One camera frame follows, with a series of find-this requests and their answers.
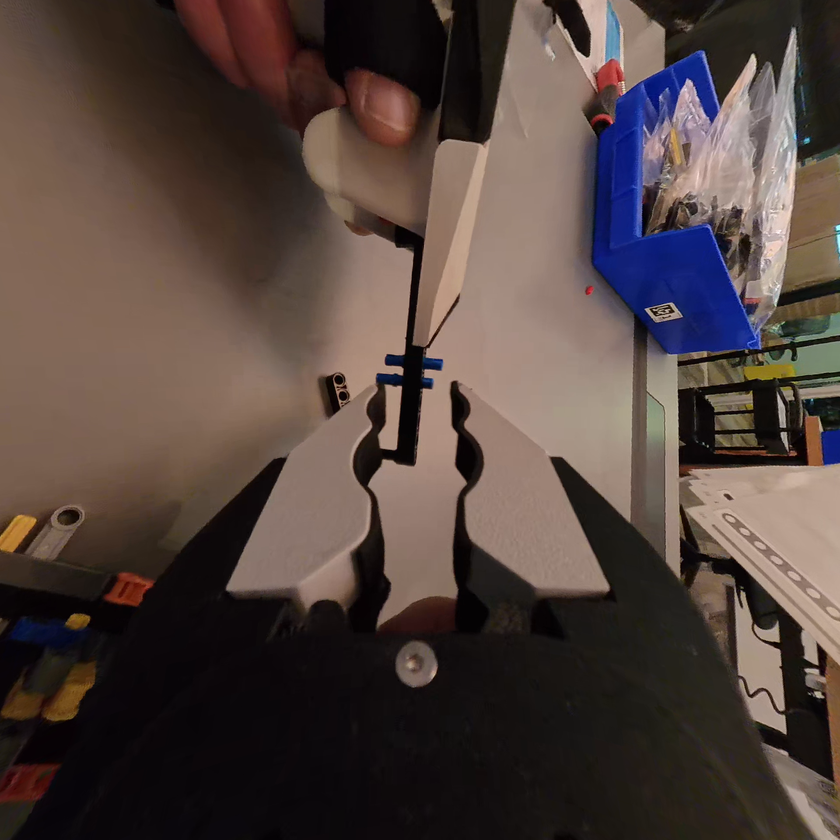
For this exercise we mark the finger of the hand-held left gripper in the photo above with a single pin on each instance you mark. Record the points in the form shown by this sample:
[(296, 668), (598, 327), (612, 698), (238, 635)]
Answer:
[(446, 229)]

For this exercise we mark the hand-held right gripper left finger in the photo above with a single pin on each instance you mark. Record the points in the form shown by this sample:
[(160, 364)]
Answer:
[(302, 518)]

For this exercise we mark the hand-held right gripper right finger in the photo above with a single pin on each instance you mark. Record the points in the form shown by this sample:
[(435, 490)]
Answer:
[(531, 518)]

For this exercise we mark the long black toy beam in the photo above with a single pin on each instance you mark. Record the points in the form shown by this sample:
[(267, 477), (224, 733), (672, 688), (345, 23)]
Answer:
[(410, 420)]

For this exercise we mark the toy brick vehicle chassis assembly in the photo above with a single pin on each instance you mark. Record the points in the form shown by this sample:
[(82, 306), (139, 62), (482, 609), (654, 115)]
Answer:
[(59, 571)]

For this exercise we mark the person's left hand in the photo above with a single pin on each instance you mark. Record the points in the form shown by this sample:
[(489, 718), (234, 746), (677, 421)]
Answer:
[(262, 46)]

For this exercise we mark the red black toy shock absorber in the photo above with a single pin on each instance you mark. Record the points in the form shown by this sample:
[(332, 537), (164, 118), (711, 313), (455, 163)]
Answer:
[(607, 92)]

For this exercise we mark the white blue paper card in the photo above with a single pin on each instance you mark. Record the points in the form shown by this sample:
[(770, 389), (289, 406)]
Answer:
[(607, 39)]

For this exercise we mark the blue storage bin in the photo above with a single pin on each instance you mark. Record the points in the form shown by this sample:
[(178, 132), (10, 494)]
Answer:
[(682, 289)]

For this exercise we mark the black metal rack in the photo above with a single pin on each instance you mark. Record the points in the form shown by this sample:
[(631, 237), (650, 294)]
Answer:
[(764, 407)]

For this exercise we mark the clear bags of toy parts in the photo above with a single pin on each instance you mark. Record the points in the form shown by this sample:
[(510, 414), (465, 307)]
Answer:
[(722, 164)]

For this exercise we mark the cardboard box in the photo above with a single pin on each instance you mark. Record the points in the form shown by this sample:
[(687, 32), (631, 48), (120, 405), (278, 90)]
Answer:
[(814, 229)]

